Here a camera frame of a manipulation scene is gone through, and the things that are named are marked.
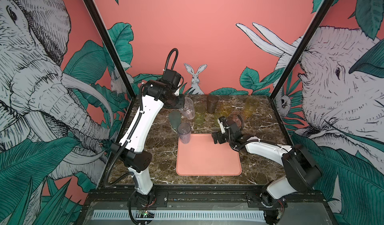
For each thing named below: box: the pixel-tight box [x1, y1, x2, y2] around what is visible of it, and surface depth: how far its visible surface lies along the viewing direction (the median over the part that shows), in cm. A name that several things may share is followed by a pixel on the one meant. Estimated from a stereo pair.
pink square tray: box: [176, 133, 242, 176], surface depth 90 cm
